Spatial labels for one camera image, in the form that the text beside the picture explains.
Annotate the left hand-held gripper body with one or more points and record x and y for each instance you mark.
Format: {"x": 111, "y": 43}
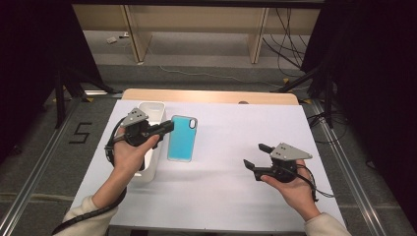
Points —
{"x": 134, "y": 118}

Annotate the white oblong plastic bin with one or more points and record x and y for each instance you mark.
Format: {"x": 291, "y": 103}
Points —
{"x": 154, "y": 109}

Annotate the black curtain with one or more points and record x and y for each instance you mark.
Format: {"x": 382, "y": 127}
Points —
{"x": 26, "y": 65}
{"x": 377, "y": 82}

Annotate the white board table cover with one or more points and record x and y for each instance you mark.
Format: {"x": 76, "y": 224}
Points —
{"x": 229, "y": 196}

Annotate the yellow tape piece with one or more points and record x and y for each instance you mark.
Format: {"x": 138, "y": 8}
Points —
{"x": 306, "y": 101}
{"x": 286, "y": 80}
{"x": 88, "y": 99}

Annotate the aluminium floor rail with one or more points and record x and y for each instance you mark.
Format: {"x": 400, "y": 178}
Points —
{"x": 356, "y": 185}
{"x": 32, "y": 183}

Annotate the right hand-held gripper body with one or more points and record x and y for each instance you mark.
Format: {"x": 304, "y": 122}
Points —
{"x": 286, "y": 152}

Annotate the person's left hand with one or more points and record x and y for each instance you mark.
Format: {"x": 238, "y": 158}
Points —
{"x": 129, "y": 160}

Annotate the blue phone case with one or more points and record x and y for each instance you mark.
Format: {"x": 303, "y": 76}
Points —
{"x": 182, "y": 141}

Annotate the small white floor device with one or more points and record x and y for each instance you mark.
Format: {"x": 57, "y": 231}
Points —
{"x": 111, "y": 40}

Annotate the person's right hand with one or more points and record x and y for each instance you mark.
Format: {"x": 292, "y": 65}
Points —
{"x": 298, "y": 195}

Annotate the beige wooden desk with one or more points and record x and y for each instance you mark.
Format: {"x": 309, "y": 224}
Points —
{"x": 196, "y": 19}

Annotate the black metal stand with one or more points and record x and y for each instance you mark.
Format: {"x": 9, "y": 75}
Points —
{"x": 328, "y": 98}
{"x": 59, "y": 98}

